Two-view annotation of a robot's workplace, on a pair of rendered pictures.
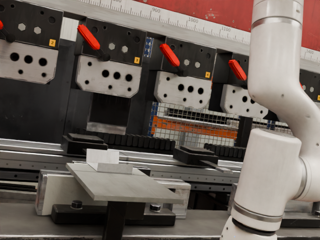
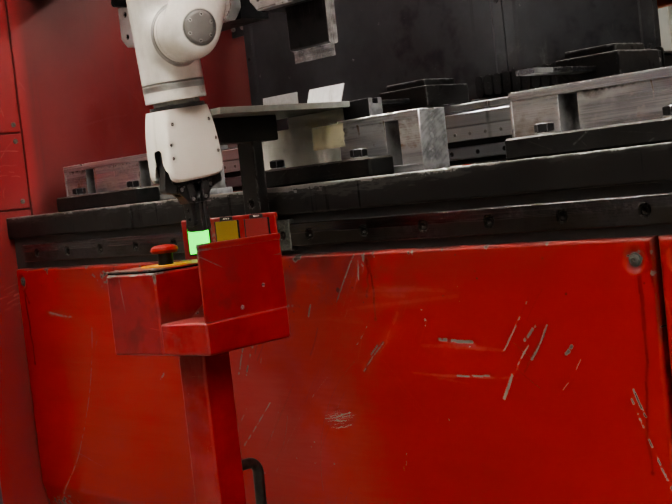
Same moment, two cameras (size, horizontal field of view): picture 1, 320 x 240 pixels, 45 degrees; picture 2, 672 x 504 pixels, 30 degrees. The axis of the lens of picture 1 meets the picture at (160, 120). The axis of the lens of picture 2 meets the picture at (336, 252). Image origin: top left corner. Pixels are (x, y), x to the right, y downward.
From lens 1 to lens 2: 1.94 m
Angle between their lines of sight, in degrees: 73
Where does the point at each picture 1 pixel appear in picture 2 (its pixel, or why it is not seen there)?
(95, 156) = (316, 98)
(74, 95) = (510, 20)
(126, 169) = (291, 100)
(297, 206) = (645, 107)
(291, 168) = (140, 23)
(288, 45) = not seen: outside the picture
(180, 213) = (415, 161)
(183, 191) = (409, 122)
